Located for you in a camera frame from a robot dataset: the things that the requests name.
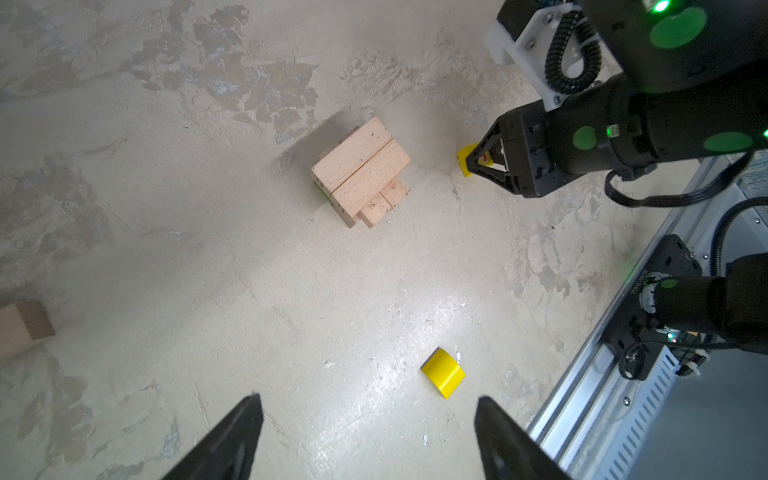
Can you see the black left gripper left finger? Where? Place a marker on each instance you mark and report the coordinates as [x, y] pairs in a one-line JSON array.
[[228, 450]]

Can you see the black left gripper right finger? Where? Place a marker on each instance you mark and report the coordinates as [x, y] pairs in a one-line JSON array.
[[506, 451]]

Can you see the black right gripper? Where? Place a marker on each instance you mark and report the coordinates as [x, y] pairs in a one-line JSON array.
[[518, 136]]

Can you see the yellow cylinder block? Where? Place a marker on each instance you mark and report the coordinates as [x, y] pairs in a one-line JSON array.
[[444, 372]]

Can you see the wood plank block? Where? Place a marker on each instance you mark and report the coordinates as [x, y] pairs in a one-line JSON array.
[[349, 155]]

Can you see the small square wood block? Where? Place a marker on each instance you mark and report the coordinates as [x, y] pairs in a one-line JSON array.
[[23, 326]]

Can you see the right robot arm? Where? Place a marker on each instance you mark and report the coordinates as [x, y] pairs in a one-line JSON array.
[[625, 86]]

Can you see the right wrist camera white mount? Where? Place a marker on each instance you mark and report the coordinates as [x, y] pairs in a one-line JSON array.
[[553, 43]]

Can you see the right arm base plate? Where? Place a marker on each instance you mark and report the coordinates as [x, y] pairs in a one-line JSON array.
[[632, 334]]

